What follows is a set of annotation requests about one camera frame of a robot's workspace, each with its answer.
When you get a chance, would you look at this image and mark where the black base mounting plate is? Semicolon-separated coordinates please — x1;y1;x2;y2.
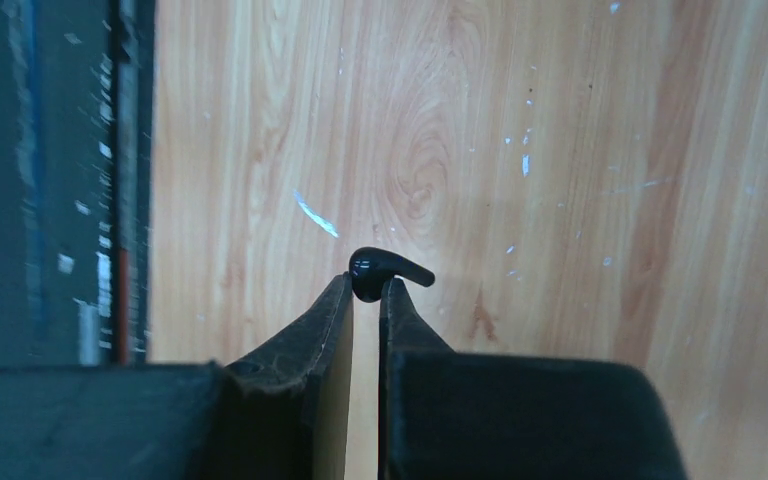
0;1;157;366

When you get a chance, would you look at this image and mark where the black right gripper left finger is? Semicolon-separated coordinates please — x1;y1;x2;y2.
0;274;353;479

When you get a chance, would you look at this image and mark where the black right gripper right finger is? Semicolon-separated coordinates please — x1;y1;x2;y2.
378;279;687;479

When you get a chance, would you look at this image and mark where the black earbud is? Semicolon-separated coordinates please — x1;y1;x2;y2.
348;247;436;303

